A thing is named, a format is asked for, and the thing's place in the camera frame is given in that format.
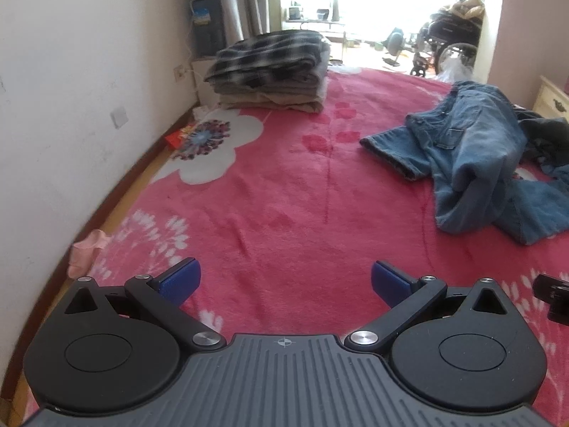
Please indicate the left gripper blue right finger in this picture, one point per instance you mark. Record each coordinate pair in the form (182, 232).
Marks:
(409, 300)

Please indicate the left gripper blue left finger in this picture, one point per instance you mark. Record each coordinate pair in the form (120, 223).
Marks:
(160, 298)

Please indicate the blue denim jeans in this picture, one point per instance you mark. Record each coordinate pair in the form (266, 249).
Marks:
(472, 146)

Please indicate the dark blue clothes pile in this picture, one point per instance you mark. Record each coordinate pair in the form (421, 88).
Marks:
(547, 138)

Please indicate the folded beige grey clothes stack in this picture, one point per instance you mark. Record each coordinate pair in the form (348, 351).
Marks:
(306, 93)

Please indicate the folding side table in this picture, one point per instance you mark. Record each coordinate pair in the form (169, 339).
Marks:
(295, 18)

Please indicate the pink slipper left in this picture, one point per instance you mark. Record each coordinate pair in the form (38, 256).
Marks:
(83, 253)

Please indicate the pink floral fleece blanket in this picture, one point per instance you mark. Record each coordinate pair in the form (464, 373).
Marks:
(286, 213)

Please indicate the red gift box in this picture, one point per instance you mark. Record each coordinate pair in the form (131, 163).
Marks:
(177, 138)

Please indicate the cream nightstand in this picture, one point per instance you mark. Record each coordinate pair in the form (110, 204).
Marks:
(551, 101)

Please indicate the white small cabinet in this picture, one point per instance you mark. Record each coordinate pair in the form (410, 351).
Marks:
(205, 93)

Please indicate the black floor fan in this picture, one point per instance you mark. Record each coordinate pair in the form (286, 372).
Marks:
(394, 44)

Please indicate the black computer tower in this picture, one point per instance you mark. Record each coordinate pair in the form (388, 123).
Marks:
(208, 27)

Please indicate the black wheelchair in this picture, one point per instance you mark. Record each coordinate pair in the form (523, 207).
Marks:
(451, 33)

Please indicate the white blank wall plate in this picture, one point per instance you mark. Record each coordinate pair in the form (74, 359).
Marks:
(119, 117)

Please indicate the white wall socket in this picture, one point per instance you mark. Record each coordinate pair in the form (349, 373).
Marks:
(180, 72)

